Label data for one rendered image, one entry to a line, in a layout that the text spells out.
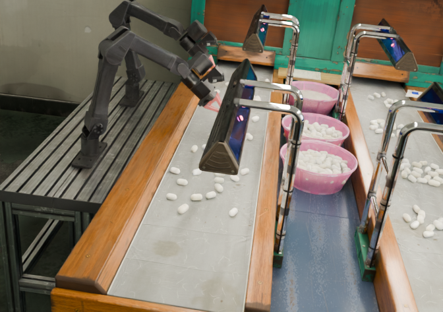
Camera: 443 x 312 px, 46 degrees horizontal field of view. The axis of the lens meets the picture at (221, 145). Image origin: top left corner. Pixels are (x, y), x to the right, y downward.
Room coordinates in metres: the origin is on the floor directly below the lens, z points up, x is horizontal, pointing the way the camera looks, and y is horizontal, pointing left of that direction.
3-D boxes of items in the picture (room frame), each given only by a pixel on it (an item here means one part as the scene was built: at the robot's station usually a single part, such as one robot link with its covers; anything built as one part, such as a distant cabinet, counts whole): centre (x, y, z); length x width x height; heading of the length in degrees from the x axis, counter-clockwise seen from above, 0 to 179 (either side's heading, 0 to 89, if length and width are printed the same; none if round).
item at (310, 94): (2.34, -0.40, 0.71); 0.22 x 0.22 x 0.06
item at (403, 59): (2.15, -0.66, 1.08); 0.62 x 0.08 x 0.07; 175
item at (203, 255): (1.76, -0.01, 0.73); 1.81 x 0.30 x 0.02; 175
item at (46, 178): (1.93, 0.20, 0.65); 1.20 x 0.90 x 0.04; 177
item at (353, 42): (2.15, -0.58, 0.90); 0.20 x 0.19 x 0.45; 175
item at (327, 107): (2.34, -0.40, 0.72); 0.27 x 0.27 x 0.10
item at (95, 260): (1.78, 0.20, 0.67); 1.81 x 0.12 x 0.19; 175
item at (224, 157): (1.23, -0.02, 1.08); 0.62 x 0.08 x 0.07; 175
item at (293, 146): (1.22, -0.10, 0.90); 0.20 x 0.19 x 0.45; 175
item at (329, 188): (1.62, -0.34, 0.72); 0.27 x 0.27 x 0.10
